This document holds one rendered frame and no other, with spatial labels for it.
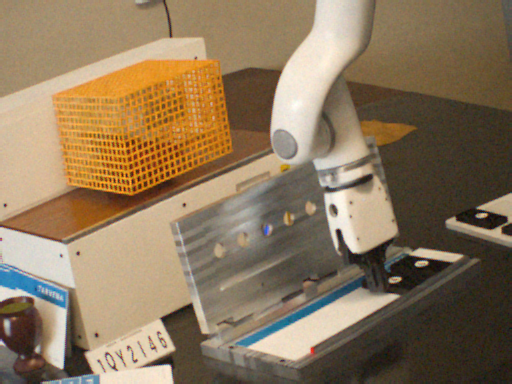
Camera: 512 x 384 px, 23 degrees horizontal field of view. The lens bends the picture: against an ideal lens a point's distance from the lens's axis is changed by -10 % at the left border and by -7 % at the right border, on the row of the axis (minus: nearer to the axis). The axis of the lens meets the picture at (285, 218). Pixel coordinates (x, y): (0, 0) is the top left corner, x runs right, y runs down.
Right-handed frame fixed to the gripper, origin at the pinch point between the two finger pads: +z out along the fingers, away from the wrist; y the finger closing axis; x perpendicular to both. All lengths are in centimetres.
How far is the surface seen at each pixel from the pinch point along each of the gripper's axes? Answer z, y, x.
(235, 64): -30, 124, 157
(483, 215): 1.7, 36.2, 5.3
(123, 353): -2.6, -38.1, 16.9
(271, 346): 2.3, -21.7, 2.6
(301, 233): -8.9, -2.3, 10.9
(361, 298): 2.4, -2.1, 2.3
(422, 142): -6, 76, 51
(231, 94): -24, 100, 135
